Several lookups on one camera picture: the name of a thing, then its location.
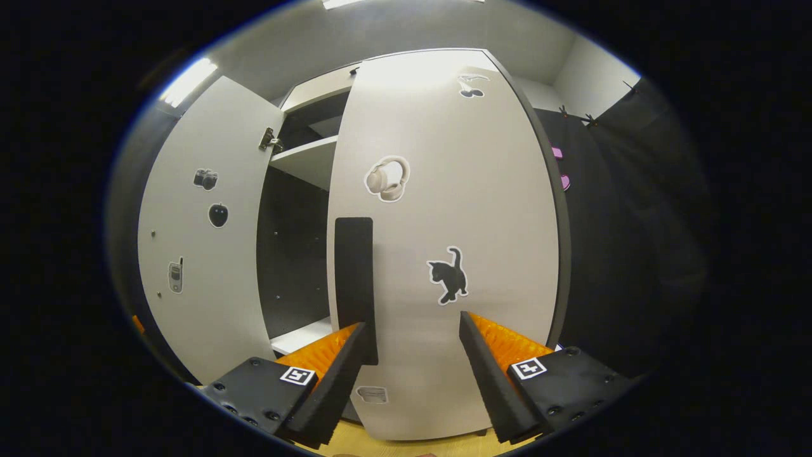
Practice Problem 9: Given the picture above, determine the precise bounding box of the white cabinet door camera sticker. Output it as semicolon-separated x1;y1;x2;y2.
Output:
138;76;284;385

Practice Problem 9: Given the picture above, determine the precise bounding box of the black door handle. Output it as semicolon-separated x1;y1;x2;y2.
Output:
334;217;379;366

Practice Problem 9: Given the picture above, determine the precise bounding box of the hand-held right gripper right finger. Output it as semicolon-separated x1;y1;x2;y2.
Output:
459;310;636;445

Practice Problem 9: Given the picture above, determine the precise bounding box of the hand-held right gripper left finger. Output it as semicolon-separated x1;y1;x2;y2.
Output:
198;321;370;450

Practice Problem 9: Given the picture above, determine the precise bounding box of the ceiling light panel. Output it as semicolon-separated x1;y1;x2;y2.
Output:
322;0;486;10
157;57;218;107

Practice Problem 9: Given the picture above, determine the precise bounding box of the grey white cabinet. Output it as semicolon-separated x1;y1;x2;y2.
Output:
257;48;573;357

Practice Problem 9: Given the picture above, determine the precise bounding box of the white cabinet drawer front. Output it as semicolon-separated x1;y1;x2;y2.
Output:
282;65;356;114

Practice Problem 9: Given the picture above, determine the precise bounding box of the white cabinet shelf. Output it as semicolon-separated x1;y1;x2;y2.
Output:
270;135;339;191
271;316;335;356

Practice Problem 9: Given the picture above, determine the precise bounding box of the white cabinet door headphone sticker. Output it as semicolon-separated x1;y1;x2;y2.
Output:
327;50;572;442

